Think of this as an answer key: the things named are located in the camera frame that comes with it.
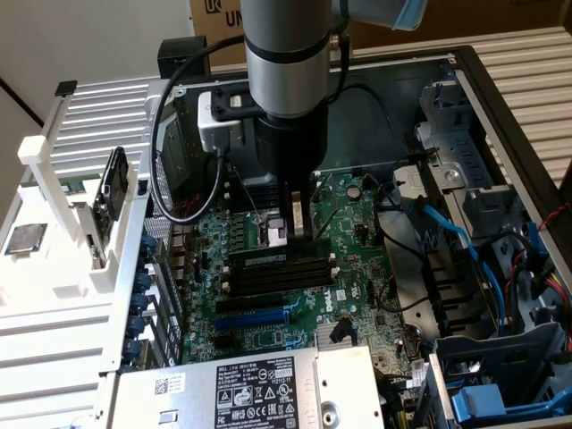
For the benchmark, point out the silver metal drive cage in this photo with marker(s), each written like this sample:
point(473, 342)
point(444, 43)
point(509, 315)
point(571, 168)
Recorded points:
point(451, 143)

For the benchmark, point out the blue plastic disk bracket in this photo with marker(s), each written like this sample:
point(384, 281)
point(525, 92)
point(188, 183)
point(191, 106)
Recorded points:
point(478, 402)

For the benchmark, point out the coin cell battery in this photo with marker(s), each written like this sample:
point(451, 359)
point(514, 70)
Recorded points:
point(354, 192)

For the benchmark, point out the long black expansion slot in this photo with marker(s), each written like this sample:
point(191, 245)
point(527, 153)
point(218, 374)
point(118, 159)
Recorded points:
point(250, 304)

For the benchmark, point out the silver power supply with label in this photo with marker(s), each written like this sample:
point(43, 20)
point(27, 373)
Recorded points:
point(201, 402)

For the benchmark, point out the small silver heatsink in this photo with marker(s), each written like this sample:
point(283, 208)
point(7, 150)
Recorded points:
point(325, 333)

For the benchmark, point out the graphics card with metal bracket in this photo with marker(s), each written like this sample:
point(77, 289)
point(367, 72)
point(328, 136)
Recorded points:
point(96, 250)

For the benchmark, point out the black RAM slot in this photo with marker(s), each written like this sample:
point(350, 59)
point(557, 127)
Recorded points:
point(277, 274)
point(277, 285)
point(277, 264)

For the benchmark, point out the white parts rack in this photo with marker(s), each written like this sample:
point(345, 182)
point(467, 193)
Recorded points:
point(67, 277)

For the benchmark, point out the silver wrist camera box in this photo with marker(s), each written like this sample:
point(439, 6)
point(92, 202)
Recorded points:
point(214, 132)

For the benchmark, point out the black rail end cap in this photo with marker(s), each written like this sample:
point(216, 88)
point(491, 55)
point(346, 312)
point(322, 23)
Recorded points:
point(66, 88)

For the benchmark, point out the short black expansion slot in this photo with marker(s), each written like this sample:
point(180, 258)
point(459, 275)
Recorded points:
point(223, 342)

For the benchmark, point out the CPU socket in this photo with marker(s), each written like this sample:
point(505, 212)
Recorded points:
point(275, 234)

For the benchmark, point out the grey disk bay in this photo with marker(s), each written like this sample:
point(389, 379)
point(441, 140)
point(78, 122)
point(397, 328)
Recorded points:
point(491, 357)

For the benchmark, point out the black card in rack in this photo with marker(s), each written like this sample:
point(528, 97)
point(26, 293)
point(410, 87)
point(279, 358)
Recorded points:
point(114, 183)

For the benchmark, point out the green Dell motherboard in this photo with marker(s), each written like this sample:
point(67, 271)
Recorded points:
point(357, 268)

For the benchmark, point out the thin metal locking lever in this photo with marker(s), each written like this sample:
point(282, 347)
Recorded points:
point(249, 199)

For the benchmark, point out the green RAM stick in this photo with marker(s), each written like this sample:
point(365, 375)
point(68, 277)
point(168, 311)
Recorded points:
point(259, 256)
point(76, 185)

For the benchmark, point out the blue expansion slot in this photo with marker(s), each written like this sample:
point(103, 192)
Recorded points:
point(250, 321)

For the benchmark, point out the silver CPU chip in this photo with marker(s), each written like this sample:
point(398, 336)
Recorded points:
point(26, 239)

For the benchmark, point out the black plastic block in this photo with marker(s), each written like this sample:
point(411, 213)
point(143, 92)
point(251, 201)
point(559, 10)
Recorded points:
point(179, 58)

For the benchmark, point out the brown cardboard box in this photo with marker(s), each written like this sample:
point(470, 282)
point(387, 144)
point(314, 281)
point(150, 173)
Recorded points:
point(447, 27)

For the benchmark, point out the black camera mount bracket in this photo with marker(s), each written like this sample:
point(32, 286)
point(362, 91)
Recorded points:
point(223, 103)

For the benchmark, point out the open PC case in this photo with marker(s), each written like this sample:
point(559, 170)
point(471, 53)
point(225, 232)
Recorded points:
point(380, 134)

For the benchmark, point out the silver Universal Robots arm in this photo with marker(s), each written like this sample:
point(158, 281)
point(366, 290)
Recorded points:
point(286, 67)

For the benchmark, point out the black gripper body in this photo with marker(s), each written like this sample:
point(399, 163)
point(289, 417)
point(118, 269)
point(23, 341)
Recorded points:
point(290, 143)

